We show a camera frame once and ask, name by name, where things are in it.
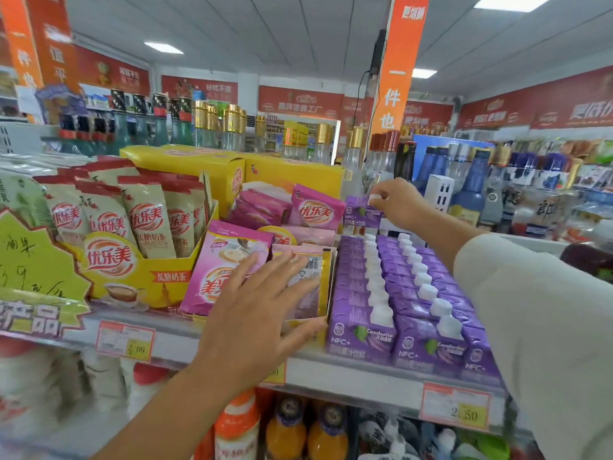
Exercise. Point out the person's left hand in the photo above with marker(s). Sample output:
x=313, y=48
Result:
x=244, y=325

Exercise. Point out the person's right hand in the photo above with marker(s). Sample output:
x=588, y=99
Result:
x=404, y=203

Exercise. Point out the person's left thumb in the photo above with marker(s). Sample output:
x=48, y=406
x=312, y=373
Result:
x=306, y=332

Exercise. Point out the person's left little finger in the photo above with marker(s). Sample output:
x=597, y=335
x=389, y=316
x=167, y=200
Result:
x=239, y=275

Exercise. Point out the person's right fingers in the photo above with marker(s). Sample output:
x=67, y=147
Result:
x=383, y=190

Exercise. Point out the person's left middle finger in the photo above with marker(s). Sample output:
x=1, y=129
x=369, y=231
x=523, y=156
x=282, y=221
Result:
x=292, y=277

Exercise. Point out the single purple juice carton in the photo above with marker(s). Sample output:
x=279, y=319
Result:
x=357, y=216

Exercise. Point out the person's left forearm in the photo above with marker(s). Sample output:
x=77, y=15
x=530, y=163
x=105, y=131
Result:
x=167, y=416

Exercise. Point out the person's right forearm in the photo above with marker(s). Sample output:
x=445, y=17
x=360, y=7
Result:
x=527, y=320

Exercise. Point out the pink packet with barcode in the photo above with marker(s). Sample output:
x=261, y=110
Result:
x=311, y=277

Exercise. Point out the large pink milk tea packet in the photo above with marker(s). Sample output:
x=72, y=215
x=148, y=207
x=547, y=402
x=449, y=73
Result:
x=220, y=268

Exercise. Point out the red-capped clear bottles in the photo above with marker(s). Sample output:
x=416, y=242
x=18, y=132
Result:
x=383, y=155

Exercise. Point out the dark glass bottle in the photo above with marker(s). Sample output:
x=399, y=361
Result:
x=406, y=160

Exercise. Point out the small yellow display box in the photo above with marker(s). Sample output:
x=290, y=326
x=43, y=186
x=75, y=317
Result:
x=330, y=282

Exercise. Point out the gold-capped clear glass bottle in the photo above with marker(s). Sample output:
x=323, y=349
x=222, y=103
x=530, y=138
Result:
x=353, y=158

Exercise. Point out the small yellow price tag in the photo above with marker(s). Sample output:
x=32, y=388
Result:
x=277, y=374

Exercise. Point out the blue glass bottle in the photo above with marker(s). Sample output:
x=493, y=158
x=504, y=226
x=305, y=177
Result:
x=431, y=167

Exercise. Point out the small white box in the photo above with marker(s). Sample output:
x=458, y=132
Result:
x=439, y=192

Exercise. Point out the pile of pink tea packets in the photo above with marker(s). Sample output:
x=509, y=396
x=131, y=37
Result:
x=258, y=208

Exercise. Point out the rows of purple juice cartons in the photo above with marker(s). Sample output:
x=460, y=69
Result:
x=383, y=301

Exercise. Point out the yellow carton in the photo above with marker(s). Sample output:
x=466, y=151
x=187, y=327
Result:
x=297, y=174
x=201, y=167

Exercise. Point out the blue bottle with yellow label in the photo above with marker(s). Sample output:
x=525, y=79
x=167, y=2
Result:
x=471, y=191

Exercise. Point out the orange juice bottle purple cap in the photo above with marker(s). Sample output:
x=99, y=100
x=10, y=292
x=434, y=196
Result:
x=328, y=433
x=286, y=428

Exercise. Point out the yellow display box with cup print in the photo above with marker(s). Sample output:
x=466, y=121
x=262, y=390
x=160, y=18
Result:
x=129, y=277

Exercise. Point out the group of cream milk tea packets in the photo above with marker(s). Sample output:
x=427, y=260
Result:
x=143, y=215

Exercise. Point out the orange and white bottle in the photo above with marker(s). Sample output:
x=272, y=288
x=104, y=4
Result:
x=237, y=426

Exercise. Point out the ceiling light panel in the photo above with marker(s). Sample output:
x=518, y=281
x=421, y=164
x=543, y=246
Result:
x=424, y=73
x=164, y=47
x=515, y=2

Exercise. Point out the orange hanging banner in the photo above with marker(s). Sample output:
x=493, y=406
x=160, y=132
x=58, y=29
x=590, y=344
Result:
x=38, y=38
x=400, y=66

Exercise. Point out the white and yellow price tag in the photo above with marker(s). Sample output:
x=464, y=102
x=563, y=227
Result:
x=125, y=341
x=455, y=407

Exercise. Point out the row of gold-capped clear bottles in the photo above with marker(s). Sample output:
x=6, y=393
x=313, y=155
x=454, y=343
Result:
x=230, y=126

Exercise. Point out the pile of assorted snack bags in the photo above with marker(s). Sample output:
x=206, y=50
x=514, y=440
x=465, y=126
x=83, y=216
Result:
x=421, y=440

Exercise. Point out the group of assorted liquor bottles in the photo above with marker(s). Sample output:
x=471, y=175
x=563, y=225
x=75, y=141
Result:
x=541, y=191

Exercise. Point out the row of dark-capped green bottles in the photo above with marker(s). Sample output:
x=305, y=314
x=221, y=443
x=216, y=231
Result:
x=124, y=122

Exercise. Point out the pile of white packets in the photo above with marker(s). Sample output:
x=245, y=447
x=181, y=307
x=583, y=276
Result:
x=72, y=378

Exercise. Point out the green star price sign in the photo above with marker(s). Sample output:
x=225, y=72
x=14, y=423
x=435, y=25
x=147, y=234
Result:
x=33, y=268

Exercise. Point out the pile of green tea packets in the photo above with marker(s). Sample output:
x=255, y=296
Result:
x=17, y=191

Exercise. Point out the metal shelf edge rail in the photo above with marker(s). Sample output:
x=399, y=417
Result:
x=335, y=373

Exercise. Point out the red wall banner strip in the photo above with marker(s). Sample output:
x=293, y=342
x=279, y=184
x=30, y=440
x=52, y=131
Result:
x=541, y=105

